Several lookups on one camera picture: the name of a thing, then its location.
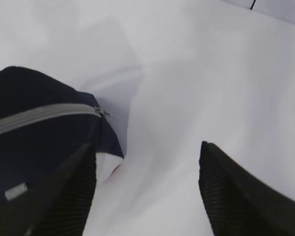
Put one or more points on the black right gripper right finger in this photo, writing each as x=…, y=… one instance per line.
x=239, y=204

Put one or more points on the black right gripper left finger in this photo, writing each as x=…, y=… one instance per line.
x=57, y=205

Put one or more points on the navy blue lunch bag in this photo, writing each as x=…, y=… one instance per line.
x=42, y=123

